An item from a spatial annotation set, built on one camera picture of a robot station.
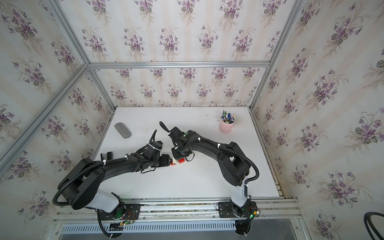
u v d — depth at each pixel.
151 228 0.76
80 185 0.43
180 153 0.75
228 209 0.73
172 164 0.88
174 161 0.86
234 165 0.48
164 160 0.80
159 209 0.75
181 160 0.82
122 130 1.03
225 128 1.00
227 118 1.01
